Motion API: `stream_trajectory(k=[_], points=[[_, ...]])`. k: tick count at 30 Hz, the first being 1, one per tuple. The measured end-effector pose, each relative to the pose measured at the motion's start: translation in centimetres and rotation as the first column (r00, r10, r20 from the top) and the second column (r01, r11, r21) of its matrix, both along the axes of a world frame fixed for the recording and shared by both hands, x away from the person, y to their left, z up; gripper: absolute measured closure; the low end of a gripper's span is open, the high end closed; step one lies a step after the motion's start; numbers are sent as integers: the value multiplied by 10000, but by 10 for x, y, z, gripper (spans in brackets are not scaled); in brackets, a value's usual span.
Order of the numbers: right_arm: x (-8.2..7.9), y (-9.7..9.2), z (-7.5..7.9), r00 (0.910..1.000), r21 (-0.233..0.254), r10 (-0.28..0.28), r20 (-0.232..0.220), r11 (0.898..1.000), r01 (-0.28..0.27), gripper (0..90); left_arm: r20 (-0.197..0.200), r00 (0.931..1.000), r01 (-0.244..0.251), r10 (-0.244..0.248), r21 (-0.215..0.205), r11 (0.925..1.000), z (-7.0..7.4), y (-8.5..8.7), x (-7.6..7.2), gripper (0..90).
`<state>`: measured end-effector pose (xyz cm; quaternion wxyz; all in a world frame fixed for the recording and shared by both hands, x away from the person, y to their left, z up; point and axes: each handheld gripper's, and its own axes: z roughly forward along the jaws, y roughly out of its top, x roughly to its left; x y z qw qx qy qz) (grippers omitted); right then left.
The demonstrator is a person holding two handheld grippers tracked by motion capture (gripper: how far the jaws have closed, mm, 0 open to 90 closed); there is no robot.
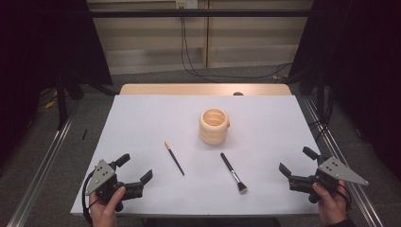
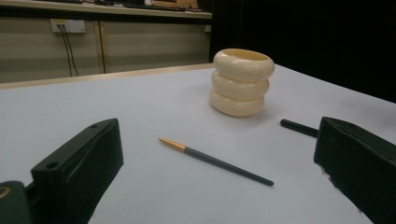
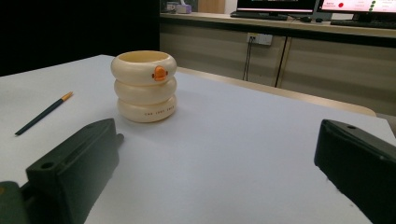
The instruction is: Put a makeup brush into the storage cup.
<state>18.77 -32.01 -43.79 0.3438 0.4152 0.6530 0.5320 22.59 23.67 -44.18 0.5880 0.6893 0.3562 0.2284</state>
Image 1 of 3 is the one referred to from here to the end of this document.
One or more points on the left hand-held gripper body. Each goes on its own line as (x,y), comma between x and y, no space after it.
(100,176)

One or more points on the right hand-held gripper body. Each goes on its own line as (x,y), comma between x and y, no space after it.
(334,171)

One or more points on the thin black orange-tipped brush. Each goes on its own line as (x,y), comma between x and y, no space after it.
(174,158)

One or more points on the black makeup brush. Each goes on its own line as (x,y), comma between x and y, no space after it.
(231,170)

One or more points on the beige ribbed brush holder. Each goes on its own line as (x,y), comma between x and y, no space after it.
(213,127)

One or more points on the person's right hand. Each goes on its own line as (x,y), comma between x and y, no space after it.
(331,206)

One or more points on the person's left hand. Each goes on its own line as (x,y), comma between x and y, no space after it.
(102,213)

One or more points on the white table mat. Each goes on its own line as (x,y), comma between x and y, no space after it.
(142,126)

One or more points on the yellow floor object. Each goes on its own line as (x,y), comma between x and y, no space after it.
(50,104)

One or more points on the dark round table fitting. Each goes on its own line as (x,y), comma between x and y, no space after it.
(238,93)

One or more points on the wooden table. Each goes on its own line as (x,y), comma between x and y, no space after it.
(189,89)

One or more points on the dark curtain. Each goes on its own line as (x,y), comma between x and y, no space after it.
(362,63)
(38,47)

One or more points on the metal floor rail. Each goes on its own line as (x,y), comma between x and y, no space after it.
(367,209)
(41,170)

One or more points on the black stand post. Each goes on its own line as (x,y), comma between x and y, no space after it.
(61,104)

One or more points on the black horizontal frame bar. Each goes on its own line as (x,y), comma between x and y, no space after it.
(220,13)

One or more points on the white wall outlet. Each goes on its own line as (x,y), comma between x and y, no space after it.
(186,3)

